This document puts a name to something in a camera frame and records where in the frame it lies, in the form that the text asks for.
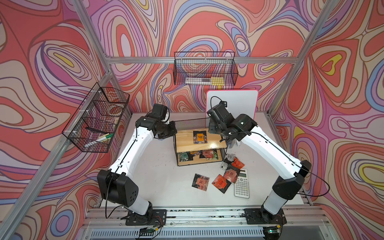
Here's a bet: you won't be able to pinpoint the white patterned tea bag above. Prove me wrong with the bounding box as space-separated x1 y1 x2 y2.
221 154 236 170

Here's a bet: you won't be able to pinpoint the red tea bag shelf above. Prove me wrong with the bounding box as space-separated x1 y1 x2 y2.
224 166 240 184
202 150 214 159

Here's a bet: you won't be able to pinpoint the red tea bag black edge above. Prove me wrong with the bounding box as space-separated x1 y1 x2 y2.
192 174 210 192

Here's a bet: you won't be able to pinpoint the dark orange label tea bag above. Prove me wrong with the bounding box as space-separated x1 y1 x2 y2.
193 131 208 144

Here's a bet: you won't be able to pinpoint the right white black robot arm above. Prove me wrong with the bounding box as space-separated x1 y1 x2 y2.
207 101 321 217

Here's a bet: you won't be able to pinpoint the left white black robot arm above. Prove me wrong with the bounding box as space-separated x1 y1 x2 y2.
97 117 177 216

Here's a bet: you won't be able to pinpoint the green tea bag lower shelf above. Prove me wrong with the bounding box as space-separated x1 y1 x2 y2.
178 153 193 162

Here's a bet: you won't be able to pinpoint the yellow sticky notes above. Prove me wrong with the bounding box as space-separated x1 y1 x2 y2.
211 77 225 86

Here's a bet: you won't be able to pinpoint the green marker in basket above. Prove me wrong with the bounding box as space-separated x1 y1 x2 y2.
96 134 114 142

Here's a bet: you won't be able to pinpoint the white calculator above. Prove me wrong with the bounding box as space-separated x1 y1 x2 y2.
234 169 250 199

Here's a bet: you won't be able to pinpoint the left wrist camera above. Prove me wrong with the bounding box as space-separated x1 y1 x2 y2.
150 104 170 122

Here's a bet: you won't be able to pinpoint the white board pink frame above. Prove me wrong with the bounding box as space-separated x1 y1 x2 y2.
206 90 259 118

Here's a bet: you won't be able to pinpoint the black wire two-tier shelf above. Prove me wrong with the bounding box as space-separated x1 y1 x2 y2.
174 118 227 167

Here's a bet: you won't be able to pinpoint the back wall wire basket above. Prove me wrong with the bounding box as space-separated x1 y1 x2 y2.
173 50 239 88

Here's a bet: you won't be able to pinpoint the wall wire basket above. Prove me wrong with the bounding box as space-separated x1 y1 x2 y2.
173 50 239 88
62 83 130 153

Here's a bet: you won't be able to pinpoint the left wall wire basket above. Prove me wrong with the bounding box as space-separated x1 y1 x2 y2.
62 83 130 153

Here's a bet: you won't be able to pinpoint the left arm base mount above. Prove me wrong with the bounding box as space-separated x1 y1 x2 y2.
123 209 167 227

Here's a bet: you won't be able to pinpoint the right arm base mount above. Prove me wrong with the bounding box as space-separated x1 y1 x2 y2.
242 207 287 225

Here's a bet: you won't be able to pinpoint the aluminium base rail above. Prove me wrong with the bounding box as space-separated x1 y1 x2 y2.
76 205 338 240

